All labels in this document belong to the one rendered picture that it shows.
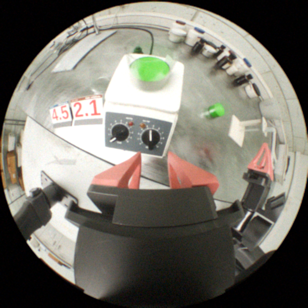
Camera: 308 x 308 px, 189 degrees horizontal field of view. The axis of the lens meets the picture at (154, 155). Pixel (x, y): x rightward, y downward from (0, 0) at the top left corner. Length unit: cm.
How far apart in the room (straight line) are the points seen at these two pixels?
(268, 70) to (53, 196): 102
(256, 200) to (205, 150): 19
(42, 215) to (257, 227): 44
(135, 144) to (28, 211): 30
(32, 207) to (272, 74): 101
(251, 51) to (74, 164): 84
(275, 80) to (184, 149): 71
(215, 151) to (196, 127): 9
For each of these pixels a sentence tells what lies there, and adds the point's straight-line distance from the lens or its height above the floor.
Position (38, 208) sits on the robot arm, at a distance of 29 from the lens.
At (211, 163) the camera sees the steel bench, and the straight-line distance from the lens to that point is 31.
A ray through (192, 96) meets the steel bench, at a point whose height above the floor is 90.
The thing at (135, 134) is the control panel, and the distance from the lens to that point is 19.
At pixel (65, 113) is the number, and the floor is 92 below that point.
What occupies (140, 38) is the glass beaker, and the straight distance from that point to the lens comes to 15.
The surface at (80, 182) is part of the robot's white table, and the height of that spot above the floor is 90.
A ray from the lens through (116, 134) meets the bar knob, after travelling 18.
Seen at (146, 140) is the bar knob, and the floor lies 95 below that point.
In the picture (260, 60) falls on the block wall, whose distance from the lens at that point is 68.
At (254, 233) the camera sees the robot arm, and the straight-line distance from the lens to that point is 24.
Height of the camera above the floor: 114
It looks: 80 degrees down
